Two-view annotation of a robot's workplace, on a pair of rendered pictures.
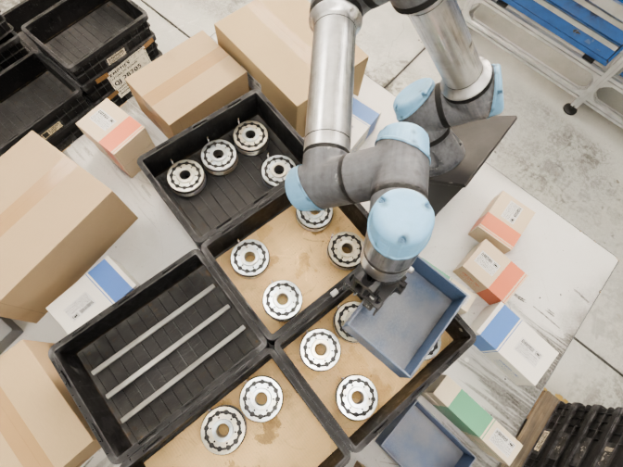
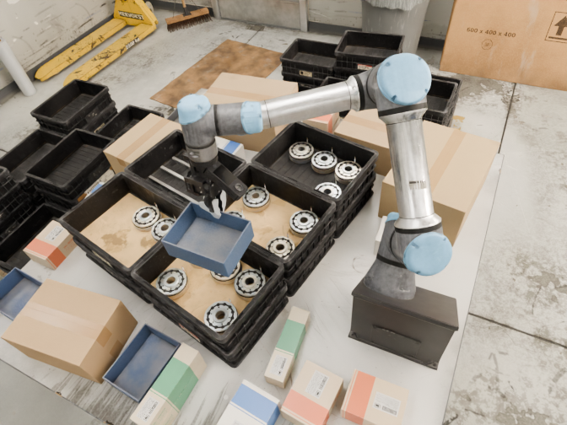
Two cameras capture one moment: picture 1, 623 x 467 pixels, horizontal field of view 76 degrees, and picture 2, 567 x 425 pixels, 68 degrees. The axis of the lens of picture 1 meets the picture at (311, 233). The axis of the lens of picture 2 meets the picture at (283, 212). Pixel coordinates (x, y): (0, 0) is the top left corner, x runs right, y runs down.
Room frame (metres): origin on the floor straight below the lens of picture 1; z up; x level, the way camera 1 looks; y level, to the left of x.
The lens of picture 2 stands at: (0.39, -0.93, 2.02)
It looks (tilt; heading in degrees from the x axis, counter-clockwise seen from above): 50 degrees down; 92
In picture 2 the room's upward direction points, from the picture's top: 8 degrees counter-clockwise
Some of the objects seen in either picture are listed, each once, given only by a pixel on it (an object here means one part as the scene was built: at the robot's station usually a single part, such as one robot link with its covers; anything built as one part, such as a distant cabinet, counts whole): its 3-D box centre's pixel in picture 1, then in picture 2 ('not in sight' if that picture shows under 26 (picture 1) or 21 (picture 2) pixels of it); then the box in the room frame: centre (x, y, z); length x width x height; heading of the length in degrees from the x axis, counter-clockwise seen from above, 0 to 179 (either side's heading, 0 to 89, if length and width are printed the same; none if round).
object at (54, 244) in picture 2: not in sight; (53, 244); (-0.57, 0.12, 0.74); 0.16 x 0.12 x 0.07; 61
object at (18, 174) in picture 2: not in sight; (45, 174); (-1.11, 1.04, 0.31); 0.40 x 0.30 x 0.34; 60
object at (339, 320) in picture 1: (354, 321); (224, 266); (0.15, -0.15, 0.86); 0.10 x 0.10 x 0.01
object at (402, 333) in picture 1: (403, 311); (208, 238); (0.15, -0.21, 1.10); 0.20 x 0.15 x 0.07; 151
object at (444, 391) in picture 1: (472, 417); (168, 386); (-0.02, -0.50, 0.79); 0.24 x 0.06 x 0.06; 57
